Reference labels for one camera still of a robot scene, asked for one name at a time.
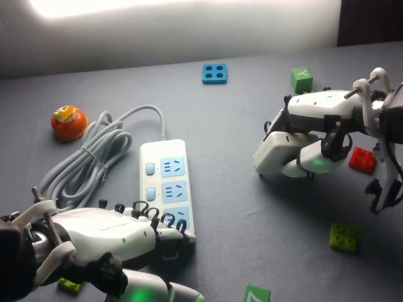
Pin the white charger adapter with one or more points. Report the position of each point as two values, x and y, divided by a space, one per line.
274 151

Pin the blue four-hole block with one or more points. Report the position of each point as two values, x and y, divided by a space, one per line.
214 73

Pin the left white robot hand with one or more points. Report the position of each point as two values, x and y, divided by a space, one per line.
104 232

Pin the red stud brick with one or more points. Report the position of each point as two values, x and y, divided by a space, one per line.
362 160

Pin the small green stud brick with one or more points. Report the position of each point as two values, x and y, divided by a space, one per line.
70 285

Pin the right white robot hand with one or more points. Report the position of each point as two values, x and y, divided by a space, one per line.
315 105

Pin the orange toy cake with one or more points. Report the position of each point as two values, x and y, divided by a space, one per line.
70 126

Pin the lime green stud brick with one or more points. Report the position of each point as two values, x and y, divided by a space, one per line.
343 239

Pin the green cube with seven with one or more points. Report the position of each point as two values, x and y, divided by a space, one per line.
256 295

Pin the grey table cloth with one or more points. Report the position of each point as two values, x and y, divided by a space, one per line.
236 188

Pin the white power strip blue sockets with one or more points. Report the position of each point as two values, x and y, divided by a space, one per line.
163 147

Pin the green cube with Y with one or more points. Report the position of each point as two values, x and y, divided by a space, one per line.
300 83

